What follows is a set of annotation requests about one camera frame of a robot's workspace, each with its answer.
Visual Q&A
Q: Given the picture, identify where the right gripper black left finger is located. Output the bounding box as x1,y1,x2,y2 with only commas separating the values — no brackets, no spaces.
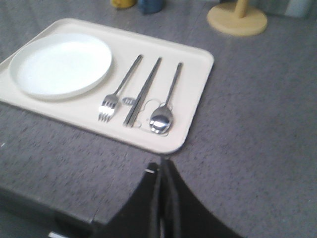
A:
92,163,161,238

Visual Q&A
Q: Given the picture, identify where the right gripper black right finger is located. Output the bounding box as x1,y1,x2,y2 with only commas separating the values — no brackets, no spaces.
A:
160,158,240,238

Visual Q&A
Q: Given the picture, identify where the silver metal spoon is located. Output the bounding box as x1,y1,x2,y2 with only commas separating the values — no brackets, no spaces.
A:
149,62,183,134

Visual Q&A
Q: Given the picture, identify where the silver metal fork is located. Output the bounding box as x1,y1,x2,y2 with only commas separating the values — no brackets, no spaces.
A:
98,54,143,122

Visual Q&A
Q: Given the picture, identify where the silver metal chopsticks pair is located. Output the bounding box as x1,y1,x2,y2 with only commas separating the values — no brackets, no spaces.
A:
123,57,162,127

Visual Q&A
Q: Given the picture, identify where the white round plate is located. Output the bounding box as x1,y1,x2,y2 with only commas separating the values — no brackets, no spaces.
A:
9,33,112,100

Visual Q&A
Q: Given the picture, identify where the cream rabbit serving tray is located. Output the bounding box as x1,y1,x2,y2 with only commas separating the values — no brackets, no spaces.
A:
0,18,214,154

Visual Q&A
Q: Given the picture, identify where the wooden mug tree stand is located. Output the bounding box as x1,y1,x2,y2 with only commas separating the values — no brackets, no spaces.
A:
207,0,268,37

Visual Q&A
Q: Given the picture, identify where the blue enamel mug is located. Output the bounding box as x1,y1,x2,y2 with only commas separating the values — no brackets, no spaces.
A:
138,0,165,14

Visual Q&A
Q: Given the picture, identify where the yellow enamel mug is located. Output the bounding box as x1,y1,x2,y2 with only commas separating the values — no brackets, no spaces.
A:
110,0,137,9

